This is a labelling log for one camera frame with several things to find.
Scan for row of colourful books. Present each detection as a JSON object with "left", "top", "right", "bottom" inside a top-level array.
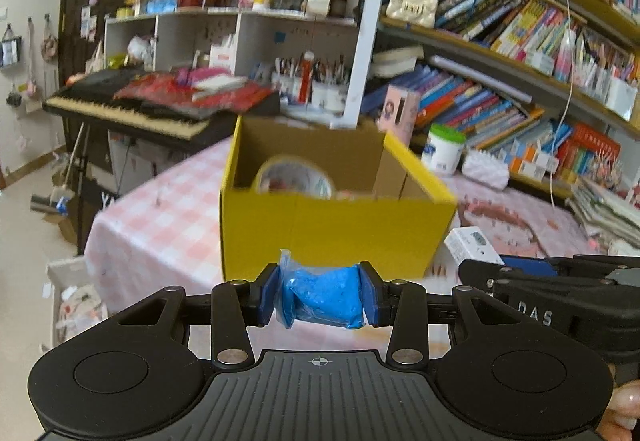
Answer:
[
  {"left": 362, "top": 65, "right": 624, "bottom": 188},
  {"left": 434, "top": 0, "right": 640, "bottom": 98}
]

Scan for red papers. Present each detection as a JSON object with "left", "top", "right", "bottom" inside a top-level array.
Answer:
[{"left": 114, "top": 70, "right": 274, "bottom": 111}]

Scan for yellow cardboard box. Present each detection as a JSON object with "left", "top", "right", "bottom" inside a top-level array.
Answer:
[{"left": 220, "top": 115, "right": 459, "bottom": 283}]

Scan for pink checked tablecloth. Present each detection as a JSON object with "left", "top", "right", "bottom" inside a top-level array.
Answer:
[{"left": 84, "top": 136, "right": 618, "bottom": 364}]

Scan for white pen holder cups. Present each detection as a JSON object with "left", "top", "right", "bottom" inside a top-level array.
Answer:
[{"left": 276, "top": 50, "right": 352, "bottom": 116}]

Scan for stack of papers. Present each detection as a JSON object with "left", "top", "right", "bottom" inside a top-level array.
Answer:
[{"left": 569, "top": 178, "right": 640, "bottom": 256}]

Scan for printed table mat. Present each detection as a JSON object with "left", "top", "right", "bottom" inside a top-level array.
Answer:
[{"left": 450, "top": 190, "right": 598, "bottom": 264}]

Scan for white charging cable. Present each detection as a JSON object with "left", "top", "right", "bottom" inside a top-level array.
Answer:
[{"left": 549, "top": 0, "right": 577, "bottom": 208}]

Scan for pink printed box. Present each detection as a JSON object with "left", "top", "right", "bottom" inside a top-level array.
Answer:
[{"left": 376, "top": 85, "right": 422, "bottom": 133}]

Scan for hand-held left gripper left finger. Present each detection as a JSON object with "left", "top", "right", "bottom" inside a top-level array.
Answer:
[{"left": 115, "top": 262, "right": 281, "bottom": 370}]

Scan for person's right hand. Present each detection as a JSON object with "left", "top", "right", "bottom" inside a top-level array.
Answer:
[{"left": 597, "top": 380, "right": 640, "bottom": 441}]

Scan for black electronic keyboard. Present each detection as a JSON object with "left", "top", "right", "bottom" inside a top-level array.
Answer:
[{"left": 42, "top": 68, "right": 282, "bottom": 155}]

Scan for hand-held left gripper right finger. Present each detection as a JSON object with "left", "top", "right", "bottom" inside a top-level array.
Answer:
[{"left": 359, "top": 261, "right": 521, "bottom": 369}]

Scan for pink hanging bag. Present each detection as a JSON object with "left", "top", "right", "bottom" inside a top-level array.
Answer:
[{"left": 41, "top": 15, "right": 60, "bottom": 63}]

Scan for small white box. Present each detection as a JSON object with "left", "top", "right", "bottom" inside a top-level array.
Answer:
[{"left": 444, "top": 227, "right": 505, "bottom": 268}]

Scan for pink patterned pouch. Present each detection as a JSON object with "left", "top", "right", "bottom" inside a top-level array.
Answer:
[{"left": 462, "top": 148, "right": 511, "bottom": 190}]

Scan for printed packing tape roll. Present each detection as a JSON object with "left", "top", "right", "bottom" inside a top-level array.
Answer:
[{"left": 254, "top": 155, "right": 335, "bottom": 200}]

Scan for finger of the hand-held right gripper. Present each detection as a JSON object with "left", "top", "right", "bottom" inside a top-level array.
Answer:
[
  {"left": 500, "top": 255, "right": 640, "bottom": 279},
  {"left": 457, "top": 259, "right": 508, "bottom": 296}
]

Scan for white storage box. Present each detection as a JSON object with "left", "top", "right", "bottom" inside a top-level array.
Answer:
[{"left": 46, "top": 256, "right": 109, "bottom": 348}]

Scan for white cubby shelf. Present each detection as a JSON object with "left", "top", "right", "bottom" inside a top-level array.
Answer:
[{"left": 104, "top": 8, "right": 362, "bottom": 123}]

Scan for brown cardboard box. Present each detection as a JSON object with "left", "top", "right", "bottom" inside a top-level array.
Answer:
[{"left": 41, "top": 200, "right": 79, "bottom": 243}]

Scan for black white hanging bag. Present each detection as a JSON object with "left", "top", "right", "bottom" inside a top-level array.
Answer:
[{"left": 0, "top": 24, "right": 24, "bottom": 70}]

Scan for wooden bookshelf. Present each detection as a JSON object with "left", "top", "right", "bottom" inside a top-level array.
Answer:
[{"left": 369, "top": 0, "right": 640, "bottom": 203}]

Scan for white tub green lid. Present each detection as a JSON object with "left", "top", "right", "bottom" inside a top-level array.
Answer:
[{"left": 421, "top": 124, "right": 467, "bottom": 175}]

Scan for blue clay bag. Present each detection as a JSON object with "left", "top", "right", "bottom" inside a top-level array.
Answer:
[{"left": 277, "top": 248, "right": 367, "bottom": 331}]

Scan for white notebook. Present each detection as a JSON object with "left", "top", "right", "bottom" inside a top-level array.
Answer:
[{"left": 192, "top": 76, "right": 249, "bottom": 103}]

